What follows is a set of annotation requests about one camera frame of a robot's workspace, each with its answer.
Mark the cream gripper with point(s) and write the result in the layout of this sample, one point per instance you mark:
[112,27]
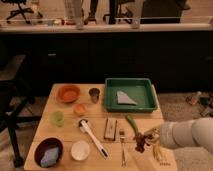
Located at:
[152,135]

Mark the dark red grape bunch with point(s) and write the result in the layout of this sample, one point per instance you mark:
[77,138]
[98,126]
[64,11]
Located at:
[141,141]

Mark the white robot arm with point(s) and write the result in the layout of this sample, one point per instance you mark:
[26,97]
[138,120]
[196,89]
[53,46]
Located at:
[190,133]

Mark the small metal cup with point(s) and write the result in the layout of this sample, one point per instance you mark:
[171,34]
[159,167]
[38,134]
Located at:
[94,94]

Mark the small orange cup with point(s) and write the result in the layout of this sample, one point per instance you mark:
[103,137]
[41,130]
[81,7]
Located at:
[79,109]

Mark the green plastic cup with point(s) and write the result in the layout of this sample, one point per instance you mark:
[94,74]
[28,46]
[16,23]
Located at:
[57,119]

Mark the yellow corn cob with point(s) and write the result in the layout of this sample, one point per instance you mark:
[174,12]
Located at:
[157,153]

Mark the green chili pepper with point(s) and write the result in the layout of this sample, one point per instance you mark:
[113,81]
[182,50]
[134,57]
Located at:
[132,123]

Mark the metal fork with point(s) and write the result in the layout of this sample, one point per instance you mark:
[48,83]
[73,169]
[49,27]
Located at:
[122,140]

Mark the brown rectangular block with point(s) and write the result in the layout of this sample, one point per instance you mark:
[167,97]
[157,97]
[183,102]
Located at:
[110,129]

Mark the grey folded cloth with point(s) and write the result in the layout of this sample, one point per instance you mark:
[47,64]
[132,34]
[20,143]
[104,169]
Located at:
[123,98]

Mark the green plastic tray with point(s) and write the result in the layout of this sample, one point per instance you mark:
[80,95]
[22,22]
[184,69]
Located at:
[138,89]

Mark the orange bowl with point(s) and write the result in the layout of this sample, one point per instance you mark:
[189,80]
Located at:
[68,93]

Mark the blue cloth in bowl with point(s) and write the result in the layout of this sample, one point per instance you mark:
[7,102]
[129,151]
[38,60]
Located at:
[50,157]

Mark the dark maroon bowl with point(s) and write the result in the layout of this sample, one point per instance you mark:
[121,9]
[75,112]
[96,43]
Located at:
[44,146]

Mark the black office chair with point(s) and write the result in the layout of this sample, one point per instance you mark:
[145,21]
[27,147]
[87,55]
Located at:
[33,9]

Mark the white handled kitchen tool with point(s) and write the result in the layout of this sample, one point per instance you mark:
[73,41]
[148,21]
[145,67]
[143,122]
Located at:
[83,125]

